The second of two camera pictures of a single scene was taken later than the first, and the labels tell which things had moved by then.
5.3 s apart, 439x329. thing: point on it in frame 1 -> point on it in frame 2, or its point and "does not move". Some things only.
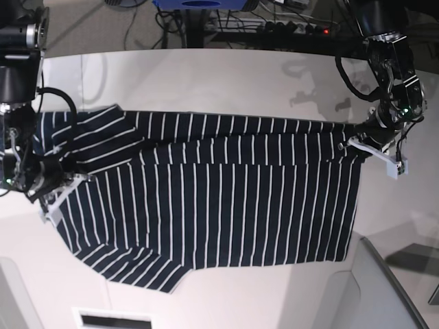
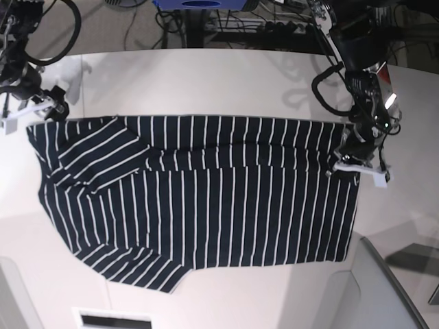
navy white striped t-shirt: x=164 y=194 does not move
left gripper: x=41 y=177 -> x=55 y=95
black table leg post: x=195 y=28 does not move
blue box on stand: x=200 y=5 does not move
